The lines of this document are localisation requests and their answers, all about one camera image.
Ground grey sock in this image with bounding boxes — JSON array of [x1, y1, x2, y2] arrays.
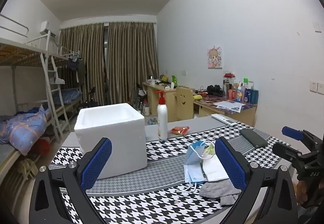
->
[[199, 179, 242, 206]]

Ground black smartphone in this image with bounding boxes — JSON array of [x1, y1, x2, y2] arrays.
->
[[239, 128, 268, 149]]

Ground white metal bunk bed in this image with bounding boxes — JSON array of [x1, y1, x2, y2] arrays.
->
[[0, 13, 71, 189], [49, 46, 84, 118]]

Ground brown curtain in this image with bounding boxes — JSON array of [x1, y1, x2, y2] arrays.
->
[[105, 22, 159, 110], [59, 23, 105, 105]]

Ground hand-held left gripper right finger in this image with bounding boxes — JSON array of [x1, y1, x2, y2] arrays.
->
[[215, 137, 299, 224]]

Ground white foam box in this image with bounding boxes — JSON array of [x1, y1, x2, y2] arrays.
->
[[74, 103, 148, 179]]

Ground white metal ladder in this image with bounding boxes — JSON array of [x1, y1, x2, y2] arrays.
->
[[40, 52, 71, 138]]

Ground black headphones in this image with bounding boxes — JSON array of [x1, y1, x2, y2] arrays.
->
[[207, 85, 224, 95]]

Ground red snack packet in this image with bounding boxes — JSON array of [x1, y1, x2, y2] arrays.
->
[[171, 126, 190, 136]]

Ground white air conditioner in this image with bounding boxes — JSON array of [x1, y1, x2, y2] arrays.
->
[[40, 21, 56, 37]]

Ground white paper packet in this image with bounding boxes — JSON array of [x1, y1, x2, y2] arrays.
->
[[202, 154, 229, 182]]

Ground row of toiletry bottles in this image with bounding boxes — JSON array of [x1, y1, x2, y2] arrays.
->
[[222, 72, 259, 103]]

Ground houndstooth table mat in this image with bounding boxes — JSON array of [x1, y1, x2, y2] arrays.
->
[[49, 115, 296, 224]]

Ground wooden desk with printed cloth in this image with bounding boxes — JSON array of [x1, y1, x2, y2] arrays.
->
[[194, 95, 257, 127]]

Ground cartoon wall poster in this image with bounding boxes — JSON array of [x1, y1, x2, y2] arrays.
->
[[207, 47, 223, 69]]

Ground black folding chair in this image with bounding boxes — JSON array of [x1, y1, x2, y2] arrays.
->
[[78, 87, 98, 110]]

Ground blue bed sheet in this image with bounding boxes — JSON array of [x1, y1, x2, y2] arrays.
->
[[59, 89, 83, 104]]

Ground person's right hand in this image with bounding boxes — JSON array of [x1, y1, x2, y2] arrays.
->
[[297, 180, 309, 205]]

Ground wooden chair with smiley face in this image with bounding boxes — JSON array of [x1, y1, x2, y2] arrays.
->
[[175, 87, 194, 121]]

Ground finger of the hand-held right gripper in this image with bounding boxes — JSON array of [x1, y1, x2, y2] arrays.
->
[[282, 126, 324, 154], [272, 142, 304, 164]]

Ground dark hanging clothes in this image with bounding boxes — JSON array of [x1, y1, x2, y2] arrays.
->
[[67, 58, 86, 85]]

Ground white printed papers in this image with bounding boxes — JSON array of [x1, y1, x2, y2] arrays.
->
[[214, 100, 246, 113]]

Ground dark printed desk cloth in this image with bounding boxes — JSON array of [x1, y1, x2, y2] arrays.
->
[[195, 92, 257, 113]]

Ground blue plaid quilt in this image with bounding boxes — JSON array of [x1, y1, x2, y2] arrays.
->
[[0, 106, 51, 156]]

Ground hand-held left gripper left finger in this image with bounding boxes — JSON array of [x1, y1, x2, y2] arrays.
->
[[29, 137, 112, 224]]

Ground white remote control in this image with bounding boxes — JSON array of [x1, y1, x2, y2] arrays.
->
[[211, 113, 238, 127]]

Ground pile of desk clutter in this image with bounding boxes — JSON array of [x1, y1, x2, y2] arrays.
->
[[148, 75, 172, 90]]

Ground red bag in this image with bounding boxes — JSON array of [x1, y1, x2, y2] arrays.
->
[[33, 138, 51, 156]]

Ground beige cloth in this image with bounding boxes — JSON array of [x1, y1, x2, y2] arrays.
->
[[16, 158, 37, 179]]

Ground white lotion bottle red pump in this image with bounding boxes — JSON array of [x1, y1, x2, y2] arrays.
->
[[156, 90, 168, 141]]

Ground blue face mask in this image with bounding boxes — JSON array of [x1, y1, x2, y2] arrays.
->
[[184, 141, 214, 166], [183, 163, 207, 192]]

